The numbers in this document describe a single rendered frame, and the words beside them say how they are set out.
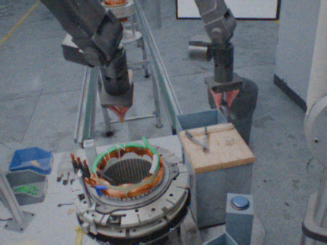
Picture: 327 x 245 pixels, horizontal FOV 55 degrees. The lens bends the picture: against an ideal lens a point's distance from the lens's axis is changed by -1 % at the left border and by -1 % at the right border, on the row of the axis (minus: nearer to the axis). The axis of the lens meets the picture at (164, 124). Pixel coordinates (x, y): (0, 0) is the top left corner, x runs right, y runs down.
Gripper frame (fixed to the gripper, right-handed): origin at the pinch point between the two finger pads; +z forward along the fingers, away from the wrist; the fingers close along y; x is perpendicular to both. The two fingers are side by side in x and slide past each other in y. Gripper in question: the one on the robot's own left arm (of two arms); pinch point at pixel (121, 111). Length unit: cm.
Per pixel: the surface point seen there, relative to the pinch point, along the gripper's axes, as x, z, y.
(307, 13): 139, 107, -190
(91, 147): -9.4, 13.4, 2.3
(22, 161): -55, 70, -25
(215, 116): 31, 36, -25
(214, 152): 26.4, 23.8, -1.9
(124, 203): 0.5, 14.0, 18.3
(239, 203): 30.3, 18.2, 16.7
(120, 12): -24, 103, -186
